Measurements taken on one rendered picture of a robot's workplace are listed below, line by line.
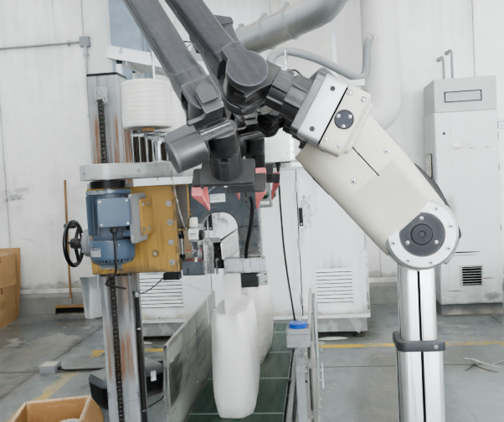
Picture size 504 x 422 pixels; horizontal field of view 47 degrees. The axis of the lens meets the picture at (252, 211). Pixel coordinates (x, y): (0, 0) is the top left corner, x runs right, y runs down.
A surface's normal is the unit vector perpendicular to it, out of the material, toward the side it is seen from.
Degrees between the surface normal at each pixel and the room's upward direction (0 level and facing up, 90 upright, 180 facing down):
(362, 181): 90
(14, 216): 90
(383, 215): 115
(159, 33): 67
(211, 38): 63
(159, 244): 90
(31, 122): 90
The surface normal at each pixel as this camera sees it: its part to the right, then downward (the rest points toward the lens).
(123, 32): -0.11, 0.06
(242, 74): 0.12, -0.37
